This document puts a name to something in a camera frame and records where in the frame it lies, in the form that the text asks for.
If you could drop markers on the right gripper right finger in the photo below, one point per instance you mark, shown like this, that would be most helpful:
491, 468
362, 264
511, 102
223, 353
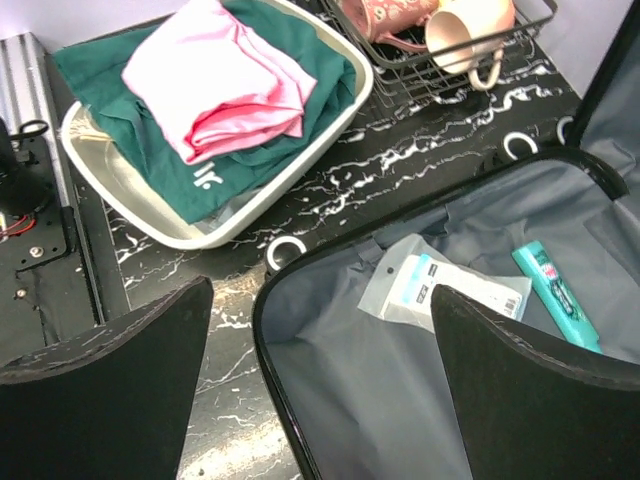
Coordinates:
530, 405

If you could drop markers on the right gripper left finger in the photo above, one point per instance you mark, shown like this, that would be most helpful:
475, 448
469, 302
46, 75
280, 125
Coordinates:
113, 402

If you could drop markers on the pink and teal kids suitcase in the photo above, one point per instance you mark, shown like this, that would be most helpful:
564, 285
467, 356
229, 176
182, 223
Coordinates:
364, 398

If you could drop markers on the teal cloth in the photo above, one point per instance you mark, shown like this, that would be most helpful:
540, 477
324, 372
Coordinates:
93, 72

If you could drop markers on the pink cloth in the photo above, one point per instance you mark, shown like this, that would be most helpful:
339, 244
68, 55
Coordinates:
214, 86

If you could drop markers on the black marble pattern mat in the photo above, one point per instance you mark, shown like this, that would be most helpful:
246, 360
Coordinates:
386, 158

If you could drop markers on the white packet in plastic bag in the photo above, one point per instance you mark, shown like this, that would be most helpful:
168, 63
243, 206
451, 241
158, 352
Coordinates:
401, 288

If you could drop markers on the white plastic basin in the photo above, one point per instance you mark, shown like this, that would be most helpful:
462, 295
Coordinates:
90, 150

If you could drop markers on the plain pink mug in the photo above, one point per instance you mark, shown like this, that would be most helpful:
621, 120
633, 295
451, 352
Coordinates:
462, 37

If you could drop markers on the patterned pink mug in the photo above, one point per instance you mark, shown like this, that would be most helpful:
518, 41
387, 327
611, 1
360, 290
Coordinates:
379, 21

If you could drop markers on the aluminium frame rail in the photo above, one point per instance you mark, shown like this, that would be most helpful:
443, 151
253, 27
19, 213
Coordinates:
27, 102

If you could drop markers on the black wire dish rack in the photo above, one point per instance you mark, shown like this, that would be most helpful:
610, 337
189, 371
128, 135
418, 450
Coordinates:
402, 77

